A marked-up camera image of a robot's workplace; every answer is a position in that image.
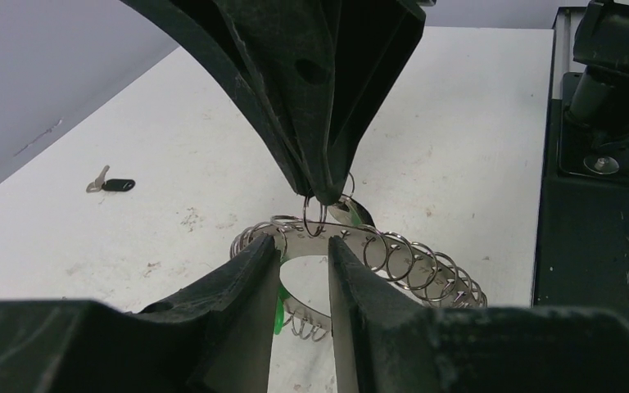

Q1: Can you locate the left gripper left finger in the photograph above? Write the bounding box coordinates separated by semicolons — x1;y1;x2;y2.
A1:
0;235;281;392

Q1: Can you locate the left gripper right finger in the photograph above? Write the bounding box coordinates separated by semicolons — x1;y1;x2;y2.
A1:
328;237;629;392

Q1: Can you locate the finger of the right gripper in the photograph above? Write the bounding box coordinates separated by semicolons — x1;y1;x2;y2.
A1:
125;1;326;203
314;1;426;205

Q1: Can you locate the metal keyring chain loop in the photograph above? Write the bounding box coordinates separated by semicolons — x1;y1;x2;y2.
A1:
229;172;489;343

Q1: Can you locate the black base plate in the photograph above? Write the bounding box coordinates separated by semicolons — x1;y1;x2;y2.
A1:
531;6;629;348

